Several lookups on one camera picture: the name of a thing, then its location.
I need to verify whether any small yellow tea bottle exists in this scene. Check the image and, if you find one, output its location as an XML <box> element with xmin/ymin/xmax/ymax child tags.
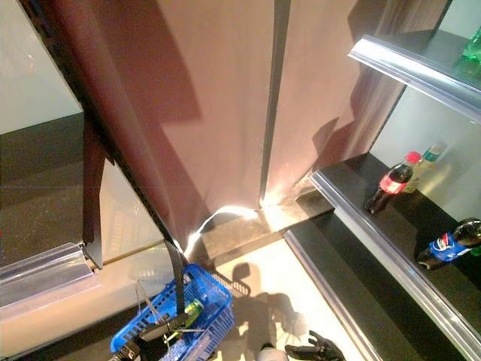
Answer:
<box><xmin>404</xmin><ymin>144</ymin><xmax>448</xmax><ymax>195</ymax></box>

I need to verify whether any green bottle in basket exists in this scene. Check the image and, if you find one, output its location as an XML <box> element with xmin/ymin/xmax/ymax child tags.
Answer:
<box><xmin>183</xmin><ymin>298</ymin><xmax>206</xmax><ymax>317</ymax></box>

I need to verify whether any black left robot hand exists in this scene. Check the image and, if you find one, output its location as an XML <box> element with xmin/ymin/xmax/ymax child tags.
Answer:
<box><xmin>112</xmin><ymin>311</ymin><xmax>189</xmax><ymax>361</ymax></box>

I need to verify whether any cola bottle blue label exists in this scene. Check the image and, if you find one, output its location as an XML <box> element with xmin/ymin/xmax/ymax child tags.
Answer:
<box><xmin>414</xmin><ymin>217</ymin><xmax>481</xmax><ymax>271</ymax></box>

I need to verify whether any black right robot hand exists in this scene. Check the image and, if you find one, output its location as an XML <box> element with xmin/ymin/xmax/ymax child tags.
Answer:
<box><xmin>284</xmin><ymin>329</ymin><xmax>343</xmax><ymax>361</ymax></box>

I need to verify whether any white black shelving unit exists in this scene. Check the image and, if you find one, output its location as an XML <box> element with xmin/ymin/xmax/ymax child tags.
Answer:
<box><xmin>0</xmin><ymin>0</ymin><xmax>189</xmax><ymax>317</ymax></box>

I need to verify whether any cola bottle red cap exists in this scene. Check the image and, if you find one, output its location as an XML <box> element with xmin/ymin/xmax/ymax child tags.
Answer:
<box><xmin>362</xmin><ymin>150</ymin><xmax>422</xmax><ymax>215</ymax></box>

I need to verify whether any green plastic bottle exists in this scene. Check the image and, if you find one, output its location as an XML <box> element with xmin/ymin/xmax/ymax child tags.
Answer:
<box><xmin>456</xmin><ymin>28</ymin><xmax>481</xmax><ymax>72</ymax></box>

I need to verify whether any blue plastic shopping basket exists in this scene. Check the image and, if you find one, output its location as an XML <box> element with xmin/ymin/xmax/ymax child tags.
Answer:
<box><xmin>110</xmin><ymin>262</ymin><xmax>234</xmax><ymax>361</ymax></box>

